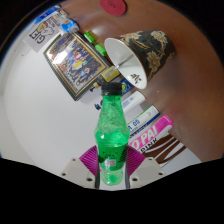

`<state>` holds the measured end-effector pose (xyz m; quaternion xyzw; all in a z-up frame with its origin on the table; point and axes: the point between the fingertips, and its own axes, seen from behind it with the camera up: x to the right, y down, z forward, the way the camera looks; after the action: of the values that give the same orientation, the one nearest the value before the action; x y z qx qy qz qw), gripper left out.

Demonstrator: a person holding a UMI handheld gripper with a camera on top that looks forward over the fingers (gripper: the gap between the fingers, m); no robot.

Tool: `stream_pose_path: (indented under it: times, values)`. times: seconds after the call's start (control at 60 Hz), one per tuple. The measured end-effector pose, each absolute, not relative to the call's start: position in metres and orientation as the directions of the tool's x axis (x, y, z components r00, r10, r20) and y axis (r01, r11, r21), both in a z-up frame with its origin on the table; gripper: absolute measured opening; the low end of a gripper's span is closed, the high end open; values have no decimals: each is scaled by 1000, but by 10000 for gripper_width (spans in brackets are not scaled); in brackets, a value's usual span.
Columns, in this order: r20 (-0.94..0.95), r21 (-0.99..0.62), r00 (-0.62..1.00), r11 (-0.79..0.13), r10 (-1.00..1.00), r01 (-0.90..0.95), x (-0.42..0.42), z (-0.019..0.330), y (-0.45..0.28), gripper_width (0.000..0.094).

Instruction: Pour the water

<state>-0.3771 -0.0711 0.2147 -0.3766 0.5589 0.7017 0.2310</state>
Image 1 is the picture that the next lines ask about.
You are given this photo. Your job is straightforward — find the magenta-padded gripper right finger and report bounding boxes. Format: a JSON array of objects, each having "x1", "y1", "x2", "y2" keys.
[{"x1": 124, "y1": 145, "x2": 166, "y2": 189}]

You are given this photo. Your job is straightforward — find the blue pump bottle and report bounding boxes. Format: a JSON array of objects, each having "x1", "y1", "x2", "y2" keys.
[{"x1": 93, "y1": 78, "x2": 135, "y2": 111}]

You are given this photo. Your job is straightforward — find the dark floral paper cup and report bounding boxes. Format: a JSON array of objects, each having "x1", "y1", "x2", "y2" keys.
[{"x1": 104, "y1": 29, "x2": 177, "y2": 90}]

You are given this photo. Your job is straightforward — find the blue detergent bottle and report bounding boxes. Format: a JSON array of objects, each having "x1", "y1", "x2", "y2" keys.
[{"x1": 33, "y1": 4, "x2": 63, "y2": 24}]

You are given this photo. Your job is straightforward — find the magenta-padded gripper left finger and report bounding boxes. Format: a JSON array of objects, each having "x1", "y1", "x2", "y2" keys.
[{"x1": 59, "y1": 145, "x2": 100, "y2": 189}]

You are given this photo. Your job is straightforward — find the amber bottle with black cap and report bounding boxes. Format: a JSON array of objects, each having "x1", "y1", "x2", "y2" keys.
[{"x1": 91, "y1": 65, "x2": 121, "y2": 89}]

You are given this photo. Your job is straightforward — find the flat round red coaster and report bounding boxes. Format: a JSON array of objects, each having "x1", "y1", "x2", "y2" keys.
[{"x1": 99, "y1": 0, "x2": 128, "y2": 17}]

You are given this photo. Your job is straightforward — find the pink cardboard tube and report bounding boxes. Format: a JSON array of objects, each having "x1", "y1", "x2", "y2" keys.
[{"x1": 128, "y1": 114, "x2": 174, "y2": 154}]

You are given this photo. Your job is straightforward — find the green plastic drink bottle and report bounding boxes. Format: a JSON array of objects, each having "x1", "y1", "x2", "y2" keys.
[{"x1": 94, "y1": 81, "x2": 131, "y2": 186}]

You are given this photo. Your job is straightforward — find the blue tissue pack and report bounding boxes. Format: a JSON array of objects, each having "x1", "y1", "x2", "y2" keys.
[{"x1": 59, "y1": 18, "x2": 80, "y2": 34}]

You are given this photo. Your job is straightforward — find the framed group picture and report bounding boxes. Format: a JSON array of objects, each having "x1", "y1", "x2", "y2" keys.
[{"x1": 43, "y1": 31, "x2": 113, "y2": 102}]

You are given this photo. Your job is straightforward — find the thin stirring stick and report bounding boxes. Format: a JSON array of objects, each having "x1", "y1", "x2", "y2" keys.
[{"x1": 111, "y1": 54, "x2": 136, "y2": 73}]

